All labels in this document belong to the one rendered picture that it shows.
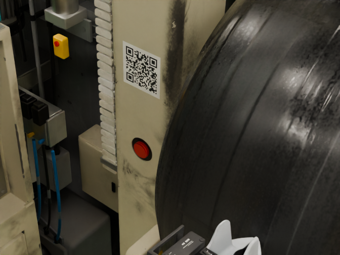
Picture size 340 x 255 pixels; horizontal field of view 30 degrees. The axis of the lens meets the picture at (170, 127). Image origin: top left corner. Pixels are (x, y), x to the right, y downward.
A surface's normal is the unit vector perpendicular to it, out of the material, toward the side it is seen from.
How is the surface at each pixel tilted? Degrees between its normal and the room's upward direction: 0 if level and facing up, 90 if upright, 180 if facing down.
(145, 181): 90
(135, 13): 90
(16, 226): 90
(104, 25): 90
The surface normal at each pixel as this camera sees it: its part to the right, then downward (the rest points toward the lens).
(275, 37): -0.32, -0.41
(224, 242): 0.75, 0.36
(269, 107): -0.44, -0.19
